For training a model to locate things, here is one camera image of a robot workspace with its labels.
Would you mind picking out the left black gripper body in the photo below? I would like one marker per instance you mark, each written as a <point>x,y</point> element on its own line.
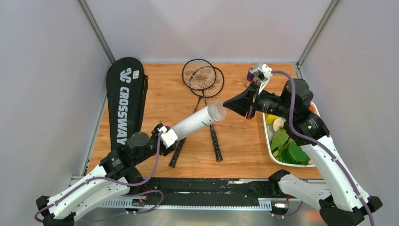
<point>154,140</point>

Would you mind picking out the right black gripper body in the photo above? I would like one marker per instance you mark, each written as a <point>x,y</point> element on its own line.
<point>268,103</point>

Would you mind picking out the clear plastic tube lid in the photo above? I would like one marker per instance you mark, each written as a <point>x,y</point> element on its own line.
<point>217,111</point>

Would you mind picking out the white shuttlecock tube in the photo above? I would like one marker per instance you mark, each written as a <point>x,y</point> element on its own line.
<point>195,122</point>

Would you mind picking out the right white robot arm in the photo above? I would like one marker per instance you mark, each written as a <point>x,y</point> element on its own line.
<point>343,202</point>

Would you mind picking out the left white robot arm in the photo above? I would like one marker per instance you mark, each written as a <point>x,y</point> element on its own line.
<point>114,176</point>

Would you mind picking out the black badminton racket rear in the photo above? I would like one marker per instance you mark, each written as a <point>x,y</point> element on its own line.
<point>205,82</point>

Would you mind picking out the black badminton racket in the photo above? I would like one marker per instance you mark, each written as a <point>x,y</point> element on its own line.
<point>205,82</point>
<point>192,65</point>

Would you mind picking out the black badminton racket front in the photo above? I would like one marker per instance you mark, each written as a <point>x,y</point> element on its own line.
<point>192,65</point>

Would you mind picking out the yellow napa cabbage toy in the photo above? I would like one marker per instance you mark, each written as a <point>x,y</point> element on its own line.
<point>270,119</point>

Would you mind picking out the red blue drink can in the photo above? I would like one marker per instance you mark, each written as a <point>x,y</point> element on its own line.
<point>249,77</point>

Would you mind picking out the beige mushroom toy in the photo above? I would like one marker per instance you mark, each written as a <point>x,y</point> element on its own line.
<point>278,124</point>

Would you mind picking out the white plastic basin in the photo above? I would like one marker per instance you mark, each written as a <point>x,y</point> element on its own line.
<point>269,133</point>

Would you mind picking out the green leaf vegetable toy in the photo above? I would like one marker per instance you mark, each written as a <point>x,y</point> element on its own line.
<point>285,150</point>

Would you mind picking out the black Crossway racket bag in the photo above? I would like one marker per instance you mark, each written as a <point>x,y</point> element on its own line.
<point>126,86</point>

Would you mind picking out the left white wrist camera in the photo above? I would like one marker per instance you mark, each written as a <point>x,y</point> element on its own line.
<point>168,136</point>

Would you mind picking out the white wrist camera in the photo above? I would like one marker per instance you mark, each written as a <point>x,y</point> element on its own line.
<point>263,74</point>
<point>168,136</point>

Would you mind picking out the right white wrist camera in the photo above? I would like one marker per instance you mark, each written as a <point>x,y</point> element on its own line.
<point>263,74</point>

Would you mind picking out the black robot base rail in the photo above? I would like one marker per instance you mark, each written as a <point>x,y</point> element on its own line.
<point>206,193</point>

